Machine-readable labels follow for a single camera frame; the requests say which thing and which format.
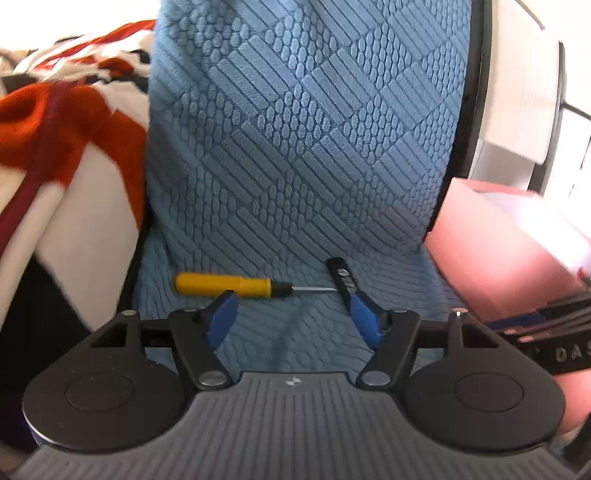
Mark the black stick tool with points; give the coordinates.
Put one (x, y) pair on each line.
(344, 280)

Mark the yellow handled screwdriver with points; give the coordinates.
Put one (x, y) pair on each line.
(210, 285)

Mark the blue textured sofa cover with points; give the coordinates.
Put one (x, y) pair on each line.
(285, 133)

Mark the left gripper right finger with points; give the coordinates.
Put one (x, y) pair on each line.
(459, 382)

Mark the pink cardboard box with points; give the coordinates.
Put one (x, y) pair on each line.
(508, 251)

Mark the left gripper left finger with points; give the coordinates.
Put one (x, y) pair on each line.
(131, 380)

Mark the red white striped blanket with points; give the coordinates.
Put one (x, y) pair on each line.
(74, 120)

